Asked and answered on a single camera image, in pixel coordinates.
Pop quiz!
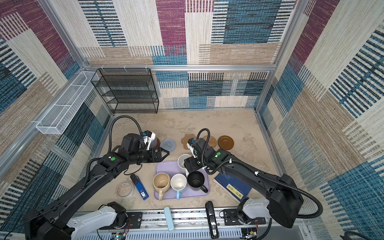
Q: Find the beige ceramic mug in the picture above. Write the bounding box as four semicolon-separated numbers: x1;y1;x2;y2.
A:
153;173;171;201

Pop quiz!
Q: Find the lavender plastic tray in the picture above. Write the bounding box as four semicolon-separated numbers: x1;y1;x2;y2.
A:
156;161;210;200

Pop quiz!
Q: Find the small brown wooden coaster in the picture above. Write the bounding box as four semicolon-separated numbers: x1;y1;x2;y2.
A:
218;136;235;150

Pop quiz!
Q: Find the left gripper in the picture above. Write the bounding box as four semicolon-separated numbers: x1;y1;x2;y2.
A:
129;147;170;166

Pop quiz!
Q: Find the white wire mesh basket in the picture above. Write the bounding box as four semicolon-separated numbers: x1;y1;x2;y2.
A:
36;71;95;135

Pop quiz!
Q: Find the blue black stapler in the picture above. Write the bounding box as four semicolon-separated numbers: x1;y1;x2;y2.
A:
130;174;149;201

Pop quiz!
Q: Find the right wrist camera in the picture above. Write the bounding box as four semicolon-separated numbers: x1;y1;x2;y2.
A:
187;138;198;158

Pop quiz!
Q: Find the black mug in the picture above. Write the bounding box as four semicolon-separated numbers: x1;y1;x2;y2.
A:
187;171;209;194

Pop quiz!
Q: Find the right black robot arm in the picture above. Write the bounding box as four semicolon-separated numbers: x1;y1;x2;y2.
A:
184;138;323;228

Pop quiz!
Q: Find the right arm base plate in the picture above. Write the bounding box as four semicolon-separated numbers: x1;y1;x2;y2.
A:
219;209;267;226

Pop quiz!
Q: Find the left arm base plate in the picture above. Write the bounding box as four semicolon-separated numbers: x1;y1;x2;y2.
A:
122;212;143;231

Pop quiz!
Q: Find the clear tape roll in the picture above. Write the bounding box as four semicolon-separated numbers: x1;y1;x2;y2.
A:
117;181;135;199

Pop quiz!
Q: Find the blue grey knitted coaster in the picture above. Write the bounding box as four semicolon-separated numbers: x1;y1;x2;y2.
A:
160;139;177;152

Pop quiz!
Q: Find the white mug blue handle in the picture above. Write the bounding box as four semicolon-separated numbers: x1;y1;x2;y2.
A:
170;174;188;200

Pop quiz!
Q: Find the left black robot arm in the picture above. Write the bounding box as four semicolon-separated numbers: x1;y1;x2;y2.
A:
24;134;170;240

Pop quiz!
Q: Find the black wire shelf rack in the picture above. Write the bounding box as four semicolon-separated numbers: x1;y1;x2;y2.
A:
91;68;159;114

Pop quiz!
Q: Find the blue hardcover book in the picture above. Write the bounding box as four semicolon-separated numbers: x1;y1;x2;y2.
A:
214;173;252;203

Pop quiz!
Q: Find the black stapler on rail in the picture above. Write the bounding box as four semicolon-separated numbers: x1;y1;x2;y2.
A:
205;201;219;239

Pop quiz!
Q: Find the white speckled mug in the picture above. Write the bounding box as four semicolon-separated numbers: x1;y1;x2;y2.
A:
178;154;192;172

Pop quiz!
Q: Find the light blue handle bar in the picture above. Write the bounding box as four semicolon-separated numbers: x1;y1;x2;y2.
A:
164;207;175;232

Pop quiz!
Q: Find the woven rattan round coaster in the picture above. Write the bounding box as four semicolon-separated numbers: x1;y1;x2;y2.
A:
203;136;217;148

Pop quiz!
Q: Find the brown flower cork coaster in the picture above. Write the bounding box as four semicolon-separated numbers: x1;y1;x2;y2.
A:
181;134;196;150

